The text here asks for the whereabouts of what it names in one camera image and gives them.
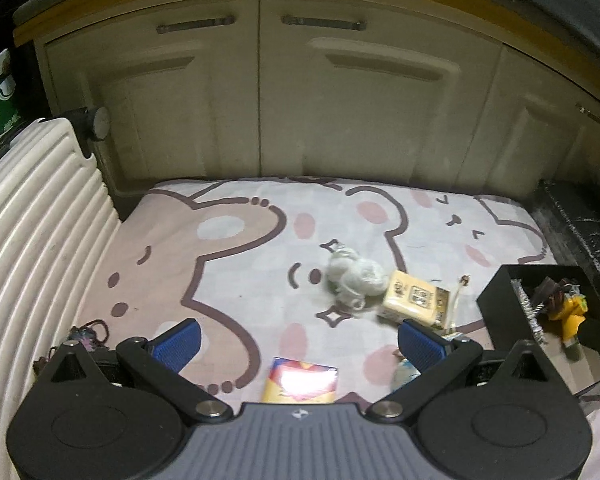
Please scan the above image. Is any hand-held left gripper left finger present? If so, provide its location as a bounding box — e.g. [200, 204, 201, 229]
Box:
[32, 319, 233, 423]

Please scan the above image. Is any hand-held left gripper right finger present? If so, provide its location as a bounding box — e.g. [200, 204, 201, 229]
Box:
[365, 319, 578, 423]

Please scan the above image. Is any yellow printed box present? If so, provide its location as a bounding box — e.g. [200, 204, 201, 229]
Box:
[377, 270, 456, 333]

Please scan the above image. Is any black storage box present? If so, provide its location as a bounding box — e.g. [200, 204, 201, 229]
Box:
[476, 263, 600, 401]

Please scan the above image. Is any pink bear printed blanket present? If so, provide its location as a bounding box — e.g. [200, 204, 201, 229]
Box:
[72, 176, 600, 480]

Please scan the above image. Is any silver tinsel brush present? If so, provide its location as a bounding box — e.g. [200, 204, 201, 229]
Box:
[511, 280, 548, 346]

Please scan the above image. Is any colourful glossy card box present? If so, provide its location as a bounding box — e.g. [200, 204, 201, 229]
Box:
[261, 356, 340, 405]

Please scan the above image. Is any brown small item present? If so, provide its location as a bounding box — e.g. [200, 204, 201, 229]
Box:
[532, 276, 566, 311]

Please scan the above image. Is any yellow toy figure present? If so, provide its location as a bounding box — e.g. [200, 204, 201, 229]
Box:
[547, 295, 591, 348]

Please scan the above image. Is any white ribbed suitcase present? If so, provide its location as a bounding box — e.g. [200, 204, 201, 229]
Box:
[0, 107, 123, 480]

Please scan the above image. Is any black foil wrapped bundle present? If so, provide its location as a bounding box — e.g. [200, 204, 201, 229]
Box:
[535, 179, 600, 311]

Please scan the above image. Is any cream cabinet door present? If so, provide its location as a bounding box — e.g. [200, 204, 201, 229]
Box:
[480, 47, 600, 196]
[45, 0, 261, 196]
[259, 0, 503, 193]

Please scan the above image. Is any cream cabinet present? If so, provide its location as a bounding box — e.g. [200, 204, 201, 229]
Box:
[12, 0, 600, 201]

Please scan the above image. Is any brown beaded string charm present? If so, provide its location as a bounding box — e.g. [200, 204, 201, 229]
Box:
[447, 274, 473, 338]

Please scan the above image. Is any dark keychain trinket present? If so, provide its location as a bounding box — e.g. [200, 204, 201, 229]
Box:
[67, 317, 112, 353]

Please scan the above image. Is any metal cabinet handle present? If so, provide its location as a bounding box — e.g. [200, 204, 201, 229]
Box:
[156, 16, 238, 35]
[281, 15, 367, 32]
[576, 101, 600, 126]

